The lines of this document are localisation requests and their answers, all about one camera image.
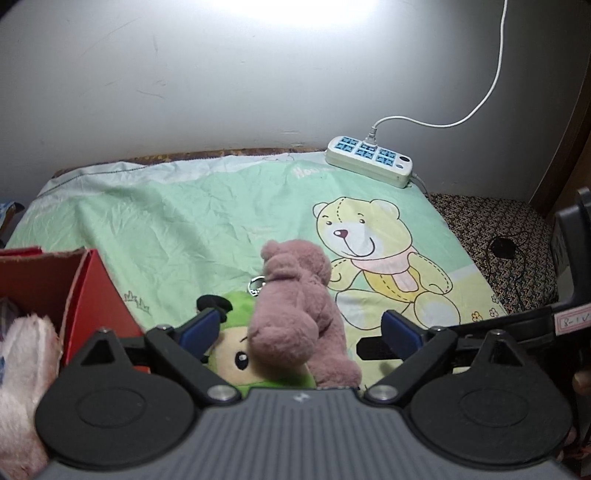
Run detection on small white lamb plush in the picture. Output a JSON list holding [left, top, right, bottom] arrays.
[[1, 315, 61, 479]]

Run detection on red cardboard box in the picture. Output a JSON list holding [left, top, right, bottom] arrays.
[[1, 247, 142, 370]]

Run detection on black cable with adapter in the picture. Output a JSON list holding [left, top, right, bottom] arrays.
[[482, 227, 537, 310]]

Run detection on person's right hand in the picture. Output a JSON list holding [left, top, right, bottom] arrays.
[[556, 370, 591, 462]]

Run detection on green hooded doll plush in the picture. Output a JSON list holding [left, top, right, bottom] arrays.
[[197, 292, 315, 395]]

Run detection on dark patterned mattress cover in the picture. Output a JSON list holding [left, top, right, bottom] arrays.
[[430, 193, 557, 314]]

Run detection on green cartoon bear bedsheet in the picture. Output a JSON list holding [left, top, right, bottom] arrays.
[[9, 153, 503, 388]]

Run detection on mauve pink bear plush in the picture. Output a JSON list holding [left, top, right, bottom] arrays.
[[247, 239, 362, 389]]

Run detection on white power strip cable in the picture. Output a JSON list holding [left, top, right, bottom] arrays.
[[366, 0, 509, 144]]

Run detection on white power strip blue sockets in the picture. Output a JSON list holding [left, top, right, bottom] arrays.
[[325, 136, 413, 189]]

